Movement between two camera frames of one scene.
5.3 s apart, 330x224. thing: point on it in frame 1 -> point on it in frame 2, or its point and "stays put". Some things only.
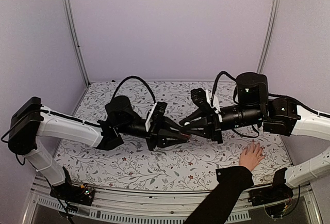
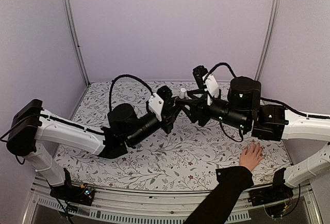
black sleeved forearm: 217,210 stays put
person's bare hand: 251,159 stays put
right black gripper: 210,126 -> 197,107
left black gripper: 152,137 -> 169,113
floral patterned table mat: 190,164 stays put
